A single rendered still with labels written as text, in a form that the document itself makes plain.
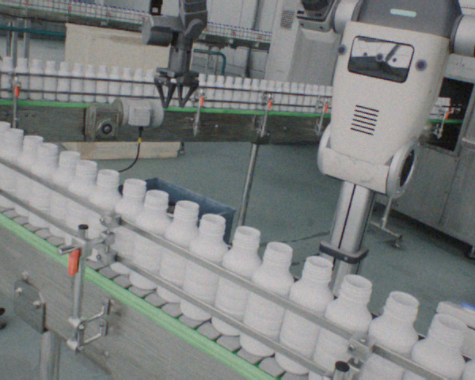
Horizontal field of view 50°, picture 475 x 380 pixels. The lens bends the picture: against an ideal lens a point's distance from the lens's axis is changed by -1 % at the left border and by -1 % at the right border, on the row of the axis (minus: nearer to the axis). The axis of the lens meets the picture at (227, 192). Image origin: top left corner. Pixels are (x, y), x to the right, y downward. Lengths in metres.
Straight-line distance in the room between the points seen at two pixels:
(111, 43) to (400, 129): 3.90
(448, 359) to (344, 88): 0.77
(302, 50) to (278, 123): 3.85
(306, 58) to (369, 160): 5.71
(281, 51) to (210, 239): 6.19
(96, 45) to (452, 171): 3.19
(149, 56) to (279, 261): 4.44
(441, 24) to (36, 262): 1.00
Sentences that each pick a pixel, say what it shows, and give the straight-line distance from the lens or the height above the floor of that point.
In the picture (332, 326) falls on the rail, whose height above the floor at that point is 1.11.
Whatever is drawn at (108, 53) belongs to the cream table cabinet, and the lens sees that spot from 4.89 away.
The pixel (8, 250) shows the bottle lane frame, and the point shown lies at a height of 0.93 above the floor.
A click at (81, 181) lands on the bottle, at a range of 0.96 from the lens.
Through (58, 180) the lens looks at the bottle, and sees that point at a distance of 1.01.
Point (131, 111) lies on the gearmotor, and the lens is 2.34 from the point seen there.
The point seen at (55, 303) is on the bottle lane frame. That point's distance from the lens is 1.06.
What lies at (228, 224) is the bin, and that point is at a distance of 1.47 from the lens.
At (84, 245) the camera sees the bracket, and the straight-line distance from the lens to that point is 0.84.
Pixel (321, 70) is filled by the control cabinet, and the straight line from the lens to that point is 7.16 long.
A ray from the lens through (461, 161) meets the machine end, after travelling 4.43.
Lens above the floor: 1.45
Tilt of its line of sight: 18 degrees down
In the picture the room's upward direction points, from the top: 10 degrees clockwise
